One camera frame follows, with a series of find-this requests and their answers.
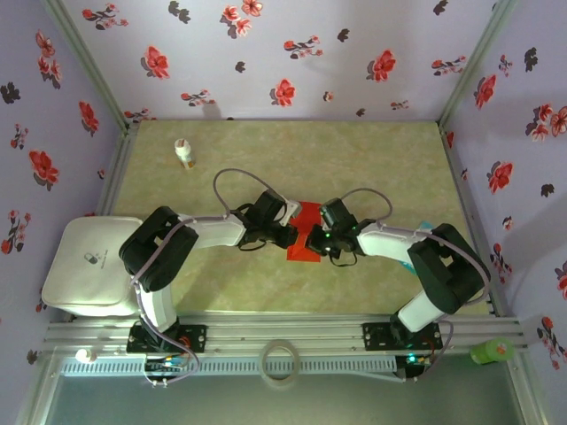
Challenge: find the red paper sheet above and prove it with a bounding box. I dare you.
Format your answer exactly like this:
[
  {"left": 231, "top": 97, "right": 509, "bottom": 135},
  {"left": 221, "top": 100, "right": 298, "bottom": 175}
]
[{"left": 286, "top": 201, "right": 324, "bottom": 263}]

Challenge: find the teal packet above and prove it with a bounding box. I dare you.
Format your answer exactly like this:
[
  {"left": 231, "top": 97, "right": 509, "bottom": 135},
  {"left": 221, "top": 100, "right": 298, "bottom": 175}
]
[{"left": 400, "top": 220, "right": 435, "bottom": 278}]

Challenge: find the white pill bottle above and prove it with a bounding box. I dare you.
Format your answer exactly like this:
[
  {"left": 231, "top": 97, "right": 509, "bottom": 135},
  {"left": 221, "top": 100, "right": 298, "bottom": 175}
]
[{"left": 174, "top": 138, "right": 196, "bottom": 170}]

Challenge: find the clear tape roll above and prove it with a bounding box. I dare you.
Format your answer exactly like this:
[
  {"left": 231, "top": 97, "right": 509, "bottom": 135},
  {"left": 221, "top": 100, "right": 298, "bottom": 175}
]
[{"left": 260, "top": 339, "right": 302, "bottom": 390}]

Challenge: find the white zip pouch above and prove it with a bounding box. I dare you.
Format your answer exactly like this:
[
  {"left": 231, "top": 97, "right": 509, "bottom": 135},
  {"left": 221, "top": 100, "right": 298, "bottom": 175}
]
[{"left": 41, "top": 215, "right": 147, "bottom": 318}]

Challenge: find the green cylindrical container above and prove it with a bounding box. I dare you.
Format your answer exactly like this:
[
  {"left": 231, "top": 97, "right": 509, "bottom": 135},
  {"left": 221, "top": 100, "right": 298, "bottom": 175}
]
[{"left": 470, "top": 338, "right": 515, "bottom": 366}]

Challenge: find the grey right arm cable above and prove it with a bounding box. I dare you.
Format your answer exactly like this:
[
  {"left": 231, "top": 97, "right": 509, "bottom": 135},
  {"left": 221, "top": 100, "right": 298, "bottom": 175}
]
[{"left": 340, "top": 188, "right": 493, "bottom": 384}]

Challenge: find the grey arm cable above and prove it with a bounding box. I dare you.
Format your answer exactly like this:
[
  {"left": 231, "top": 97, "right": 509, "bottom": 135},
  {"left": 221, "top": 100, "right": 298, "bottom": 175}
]
[
  {"left": 130, "top": 167, "right": 278, "bottom": 389},
  {"left": 340, "top": 188, "right": 493, "bottom": 384}
]

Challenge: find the grey left arm cable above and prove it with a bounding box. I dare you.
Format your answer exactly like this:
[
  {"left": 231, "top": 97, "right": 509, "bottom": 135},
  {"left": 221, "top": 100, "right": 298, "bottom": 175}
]
[{"left": 130, "top": 167, "right": 278, "bottom": 389}]

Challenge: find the long aluminium mounting rail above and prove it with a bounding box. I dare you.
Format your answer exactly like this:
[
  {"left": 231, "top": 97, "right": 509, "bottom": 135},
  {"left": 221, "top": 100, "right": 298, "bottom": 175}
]
[{"left": 43, "top": 313, "right": 531, "bottom": 355}]

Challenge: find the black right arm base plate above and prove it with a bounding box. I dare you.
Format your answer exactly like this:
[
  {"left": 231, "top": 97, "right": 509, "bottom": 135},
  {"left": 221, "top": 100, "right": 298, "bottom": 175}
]
[{"left": 361, "top": 321, "right": 444, "bottom": 354}]

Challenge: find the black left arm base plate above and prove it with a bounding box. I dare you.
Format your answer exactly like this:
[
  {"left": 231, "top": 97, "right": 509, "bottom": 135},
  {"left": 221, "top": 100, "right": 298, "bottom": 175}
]
[{"left": 127, "top": 322, "right": 208, "bottom": 354}]

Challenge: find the aluminium table side rail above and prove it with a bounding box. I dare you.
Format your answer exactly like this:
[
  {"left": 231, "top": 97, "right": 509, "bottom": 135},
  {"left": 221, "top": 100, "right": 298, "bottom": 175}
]
[
  {"left": 438, "top": 121, "right": 510, "bottom": 318},
  {"left": 96, "top": 122, "right": 139, "bottom": 218}
]

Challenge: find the grey slotted cable duct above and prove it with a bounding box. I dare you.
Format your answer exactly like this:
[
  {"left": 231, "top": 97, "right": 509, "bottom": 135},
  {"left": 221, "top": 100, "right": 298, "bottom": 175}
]
[{"left": 59, "top": 356, "right": 398, "bottom": 377}]

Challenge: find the aluminium frame post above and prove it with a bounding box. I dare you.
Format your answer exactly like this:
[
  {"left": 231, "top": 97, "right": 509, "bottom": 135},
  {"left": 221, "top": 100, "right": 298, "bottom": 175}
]
[
  {"left": 438, "top": 0, "right": 519, "bottom": 128},
  {"left": 42, "top": 0, "right": 134, "bottom": 129}
]

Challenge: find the aluminium frame bar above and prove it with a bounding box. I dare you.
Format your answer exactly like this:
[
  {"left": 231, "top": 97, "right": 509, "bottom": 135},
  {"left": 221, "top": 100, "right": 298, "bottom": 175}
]
[
  {"left": 508, "top": 353, "right": 550, "bottom": 425},
  {"left": 15, "top": 349, "right": 59, "bottom": 425}
]

